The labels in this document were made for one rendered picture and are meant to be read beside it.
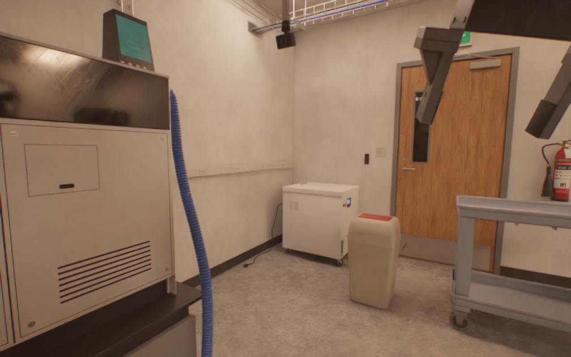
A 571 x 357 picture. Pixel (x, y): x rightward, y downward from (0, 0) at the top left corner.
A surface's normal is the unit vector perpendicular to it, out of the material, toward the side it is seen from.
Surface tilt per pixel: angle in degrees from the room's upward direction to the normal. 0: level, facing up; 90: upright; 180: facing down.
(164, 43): 90
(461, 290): 90
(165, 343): 90
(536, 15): 113
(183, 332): 90
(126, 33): 80
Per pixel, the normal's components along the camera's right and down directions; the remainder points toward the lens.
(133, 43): 0.84, -0.11
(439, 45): -0.16, 0.48
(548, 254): -0.52, 0.08
